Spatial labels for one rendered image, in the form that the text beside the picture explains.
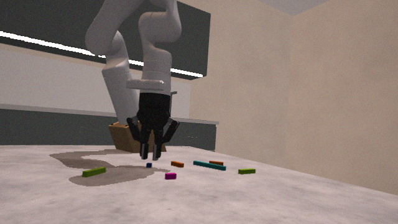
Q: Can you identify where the turquoise rod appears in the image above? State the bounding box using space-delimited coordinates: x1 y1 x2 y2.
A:
193 161 226 170

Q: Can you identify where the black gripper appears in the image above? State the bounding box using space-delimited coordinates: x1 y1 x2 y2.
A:
126 93 180 161

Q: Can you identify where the small magenta block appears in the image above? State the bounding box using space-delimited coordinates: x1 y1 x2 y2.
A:
165 173 177 180

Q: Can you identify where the lime green rod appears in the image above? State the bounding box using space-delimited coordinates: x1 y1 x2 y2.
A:
238 169 256 174
82 167 106 177

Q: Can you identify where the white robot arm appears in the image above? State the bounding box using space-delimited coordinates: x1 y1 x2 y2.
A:
85 0 182 124

